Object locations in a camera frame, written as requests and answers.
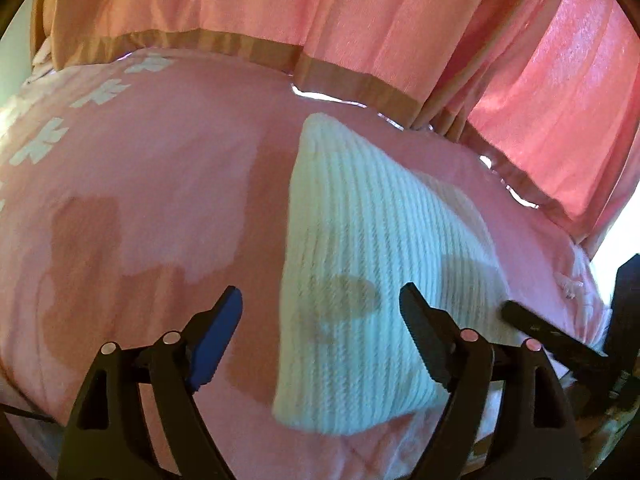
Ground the white red black knit sweater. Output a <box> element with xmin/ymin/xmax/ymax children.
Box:
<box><xmin>272</xmin><ymin>114</ymin><xmax>518</xmax><ymax>436</ymax></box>

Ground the pink bow-patterned bed blanket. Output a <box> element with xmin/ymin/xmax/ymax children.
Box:
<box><xmin>1</xmin><ymin>52</ymin><xmax>582</xmax><ymax>479</ymax></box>

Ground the pink curtain with tan hem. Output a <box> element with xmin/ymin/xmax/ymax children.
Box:
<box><xmin>30</xmin><ymin>0</ymin><xmax>639</xmax><ymax>255</ymax></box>

